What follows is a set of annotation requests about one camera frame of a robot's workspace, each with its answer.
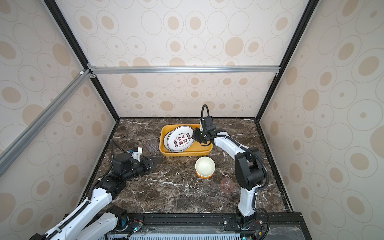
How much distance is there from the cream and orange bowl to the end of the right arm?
0.33ft

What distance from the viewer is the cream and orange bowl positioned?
84cm

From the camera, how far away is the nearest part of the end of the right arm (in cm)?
69
